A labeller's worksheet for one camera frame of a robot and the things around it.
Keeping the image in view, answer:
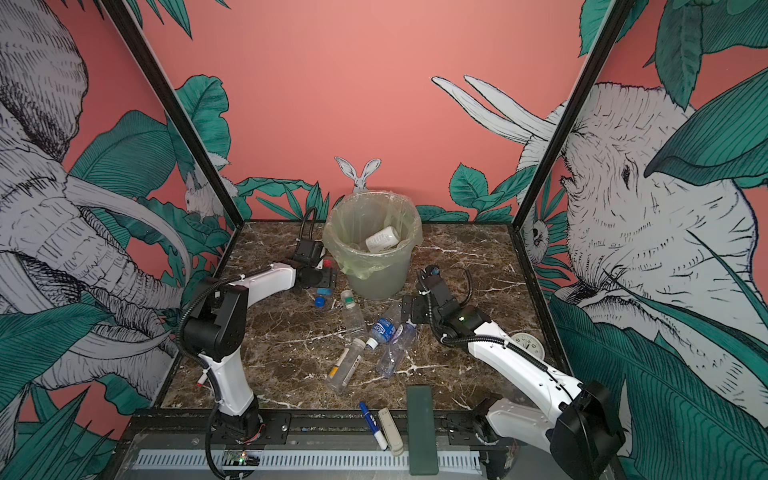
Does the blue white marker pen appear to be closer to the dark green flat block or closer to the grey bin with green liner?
the dark green flat block

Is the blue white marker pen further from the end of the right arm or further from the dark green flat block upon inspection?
the end of the right arm

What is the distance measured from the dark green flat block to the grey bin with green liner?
318 mm

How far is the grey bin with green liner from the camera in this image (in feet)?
2.56

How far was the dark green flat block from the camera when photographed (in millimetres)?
698

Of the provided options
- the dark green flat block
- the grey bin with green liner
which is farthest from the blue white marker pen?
the grey bin with green liner
